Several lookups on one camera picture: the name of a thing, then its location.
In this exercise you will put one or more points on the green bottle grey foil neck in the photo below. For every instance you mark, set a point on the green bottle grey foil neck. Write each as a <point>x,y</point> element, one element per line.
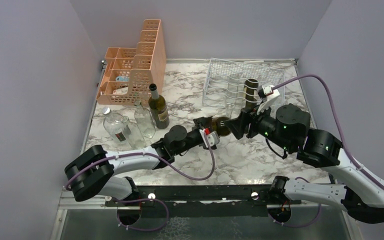
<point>158,108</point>

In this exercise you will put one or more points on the clear liquor bottle red label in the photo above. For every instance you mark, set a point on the clear liquor bottle red label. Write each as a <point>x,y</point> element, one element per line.
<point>122,130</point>

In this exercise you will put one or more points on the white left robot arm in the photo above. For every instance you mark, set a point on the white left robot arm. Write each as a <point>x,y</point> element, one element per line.
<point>93,172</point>

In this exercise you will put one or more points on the green wine bottle white label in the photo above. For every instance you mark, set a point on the green wine bottle white label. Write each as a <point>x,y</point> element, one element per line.
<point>250,86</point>

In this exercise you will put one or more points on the green bottle dark red label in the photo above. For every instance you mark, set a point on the green bottle dark red label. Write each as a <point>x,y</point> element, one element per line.
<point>218,125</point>

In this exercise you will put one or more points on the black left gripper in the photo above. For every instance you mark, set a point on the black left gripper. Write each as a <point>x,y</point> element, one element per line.
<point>200,123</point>

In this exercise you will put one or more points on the pink plastic organizer basket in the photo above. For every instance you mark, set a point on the pink plastic organizer basket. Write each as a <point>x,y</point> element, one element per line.
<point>130,71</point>

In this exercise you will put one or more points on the black metal base rail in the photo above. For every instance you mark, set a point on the black metal base rail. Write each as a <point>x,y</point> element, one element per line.
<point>201,201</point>

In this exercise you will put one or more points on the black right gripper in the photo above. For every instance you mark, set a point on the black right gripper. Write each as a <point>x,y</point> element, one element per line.
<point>238,125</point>

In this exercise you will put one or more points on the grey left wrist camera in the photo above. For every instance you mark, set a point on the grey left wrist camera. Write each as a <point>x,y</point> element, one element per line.
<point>210,139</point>

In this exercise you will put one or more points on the clear tall glass bottle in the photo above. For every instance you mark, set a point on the clear tall glass bottle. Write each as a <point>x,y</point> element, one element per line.
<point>144,120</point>

